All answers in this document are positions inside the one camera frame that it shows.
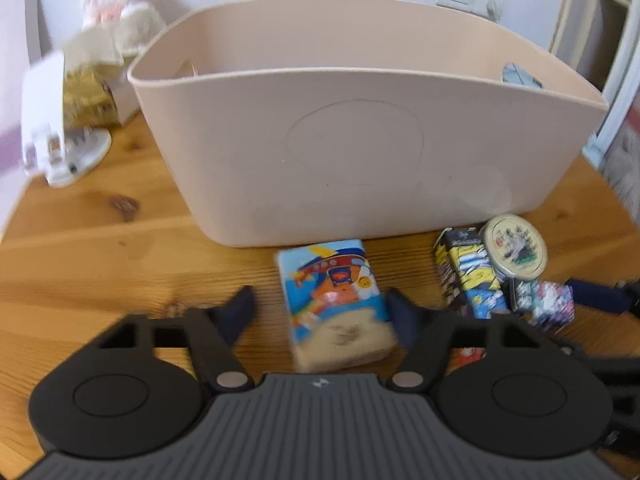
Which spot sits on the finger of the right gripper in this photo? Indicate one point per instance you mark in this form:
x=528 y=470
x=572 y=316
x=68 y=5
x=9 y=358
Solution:
x=624 y=297

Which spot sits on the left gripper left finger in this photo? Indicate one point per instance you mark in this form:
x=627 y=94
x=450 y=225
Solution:
x=211 y=334

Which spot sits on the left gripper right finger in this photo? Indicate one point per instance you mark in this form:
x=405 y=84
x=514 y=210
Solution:
x=425 y=334

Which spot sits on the small hello kitty box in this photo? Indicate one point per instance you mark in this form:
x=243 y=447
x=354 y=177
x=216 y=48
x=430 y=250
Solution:
x=546 y=305

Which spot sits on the cartoon bear tissue pack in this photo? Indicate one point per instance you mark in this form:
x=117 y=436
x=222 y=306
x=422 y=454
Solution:
x=336 y=313

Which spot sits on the long cartoon snoopy box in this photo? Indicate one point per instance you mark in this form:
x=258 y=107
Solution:
x=467 y=278

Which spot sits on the round green tin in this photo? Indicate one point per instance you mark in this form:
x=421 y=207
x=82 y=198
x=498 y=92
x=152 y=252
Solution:
x=515 y=248

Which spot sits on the grey plush blanket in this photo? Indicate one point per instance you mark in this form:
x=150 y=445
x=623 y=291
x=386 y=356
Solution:
x=621 y=169

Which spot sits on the beige plastic storage bin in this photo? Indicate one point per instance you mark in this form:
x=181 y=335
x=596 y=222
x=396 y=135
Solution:
x=286 y=122

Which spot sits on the white phone stand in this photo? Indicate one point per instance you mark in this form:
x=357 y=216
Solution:
x=62 y=155

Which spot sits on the gold tissue box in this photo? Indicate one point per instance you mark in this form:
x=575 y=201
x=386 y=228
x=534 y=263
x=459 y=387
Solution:
x=96 y=91

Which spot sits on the white plush lamb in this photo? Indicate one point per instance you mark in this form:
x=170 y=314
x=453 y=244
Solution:
x=134 y=23

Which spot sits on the pink headboard panel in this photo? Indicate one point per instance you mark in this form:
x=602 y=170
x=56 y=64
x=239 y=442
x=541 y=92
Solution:
x=20 y=48

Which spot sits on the white wooden shelf frame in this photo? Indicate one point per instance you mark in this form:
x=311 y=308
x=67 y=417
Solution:
x=600 y=40

